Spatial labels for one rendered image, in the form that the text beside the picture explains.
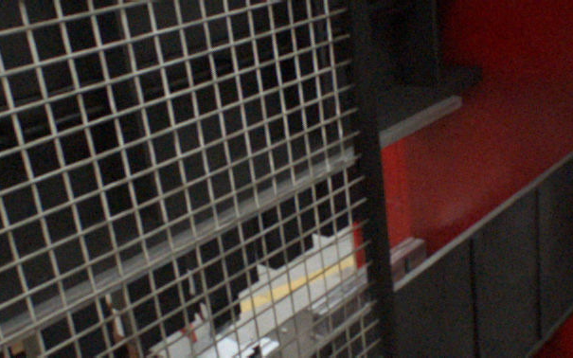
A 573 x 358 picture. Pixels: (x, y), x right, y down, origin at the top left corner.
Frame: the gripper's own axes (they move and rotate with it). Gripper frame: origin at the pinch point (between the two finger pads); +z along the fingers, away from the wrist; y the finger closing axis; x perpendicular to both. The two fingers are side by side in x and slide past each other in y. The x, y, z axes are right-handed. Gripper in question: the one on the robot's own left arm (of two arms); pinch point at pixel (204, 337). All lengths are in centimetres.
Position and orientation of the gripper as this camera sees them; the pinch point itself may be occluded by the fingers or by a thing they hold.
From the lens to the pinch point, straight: 189.7
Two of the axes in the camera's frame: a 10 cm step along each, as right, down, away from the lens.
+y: 6.9, -3.3, 6.4
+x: -5.7, 2.9, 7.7
